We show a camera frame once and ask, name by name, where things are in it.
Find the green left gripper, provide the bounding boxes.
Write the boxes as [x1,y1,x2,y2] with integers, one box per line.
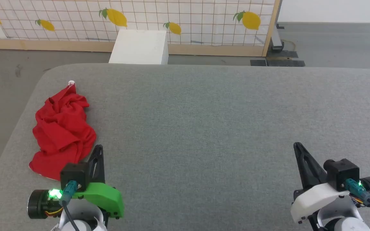
[28,144,125,220]

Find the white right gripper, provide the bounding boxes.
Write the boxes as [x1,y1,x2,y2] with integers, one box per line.
[290,142,370,224]

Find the red garment with white trim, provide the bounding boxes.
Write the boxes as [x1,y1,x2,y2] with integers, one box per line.
[29,81,97,181]

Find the large black floor mat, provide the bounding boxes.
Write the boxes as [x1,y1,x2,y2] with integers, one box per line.
[266,50,306,67]

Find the white box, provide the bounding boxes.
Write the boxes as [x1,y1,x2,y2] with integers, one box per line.
[109,30,169,65]

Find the lemon print grid cloth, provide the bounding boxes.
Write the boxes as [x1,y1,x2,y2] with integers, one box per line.
[0,0,276,45]

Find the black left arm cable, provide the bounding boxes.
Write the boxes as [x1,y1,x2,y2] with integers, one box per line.
[60,180,83,231]

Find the grey metal post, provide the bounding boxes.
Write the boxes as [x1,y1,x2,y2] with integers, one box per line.
[270,6,285,52]

